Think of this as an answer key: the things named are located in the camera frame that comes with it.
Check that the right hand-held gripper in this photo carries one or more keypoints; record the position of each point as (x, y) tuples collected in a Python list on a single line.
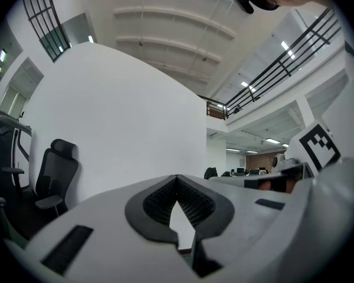
[(318, 146)]

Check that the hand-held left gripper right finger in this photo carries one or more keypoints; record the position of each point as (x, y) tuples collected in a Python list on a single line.
[(239, 217)]

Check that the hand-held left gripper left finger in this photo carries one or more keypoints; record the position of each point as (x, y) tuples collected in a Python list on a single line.
[(106, 240)]

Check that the row of office desks with monitors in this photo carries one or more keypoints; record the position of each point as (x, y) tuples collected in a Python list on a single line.
[(247, 172)]

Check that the rectangular ceiling light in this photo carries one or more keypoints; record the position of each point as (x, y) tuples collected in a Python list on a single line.
[(284, 44), (272, 140), (244, 84)]

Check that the black mesh office chair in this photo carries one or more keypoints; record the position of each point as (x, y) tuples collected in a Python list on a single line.
[(56, 172)]

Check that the black metal balcony railing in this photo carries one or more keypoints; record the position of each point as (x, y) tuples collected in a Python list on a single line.
[(283, 63)]

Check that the dark office chair with armrest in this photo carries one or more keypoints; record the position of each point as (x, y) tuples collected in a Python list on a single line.
[(6, 175)]

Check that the black metal window railing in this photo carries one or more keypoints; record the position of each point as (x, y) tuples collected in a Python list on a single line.
[(45, 19)]

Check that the grey metal frame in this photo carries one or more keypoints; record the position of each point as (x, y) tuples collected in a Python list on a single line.
[(10, 119)]

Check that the black head-mounted camera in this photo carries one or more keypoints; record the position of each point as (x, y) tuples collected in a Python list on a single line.
[(243, 1)]

